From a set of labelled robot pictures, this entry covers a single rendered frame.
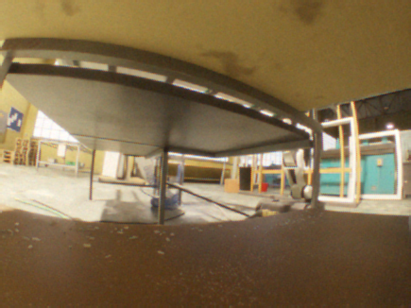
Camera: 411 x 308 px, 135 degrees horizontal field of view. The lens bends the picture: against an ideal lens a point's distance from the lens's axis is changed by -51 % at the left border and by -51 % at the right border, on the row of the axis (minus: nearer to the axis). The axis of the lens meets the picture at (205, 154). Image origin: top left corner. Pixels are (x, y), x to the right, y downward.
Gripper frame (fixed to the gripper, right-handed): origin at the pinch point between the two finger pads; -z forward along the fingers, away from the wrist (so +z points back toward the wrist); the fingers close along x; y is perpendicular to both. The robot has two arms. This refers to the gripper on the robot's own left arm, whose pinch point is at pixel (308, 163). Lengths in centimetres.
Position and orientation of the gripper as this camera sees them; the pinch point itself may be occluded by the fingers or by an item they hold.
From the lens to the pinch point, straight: 141.3
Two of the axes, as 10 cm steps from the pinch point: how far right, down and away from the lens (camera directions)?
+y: 6.6, -1.1, -7.4
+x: -7.5, -0.9, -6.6
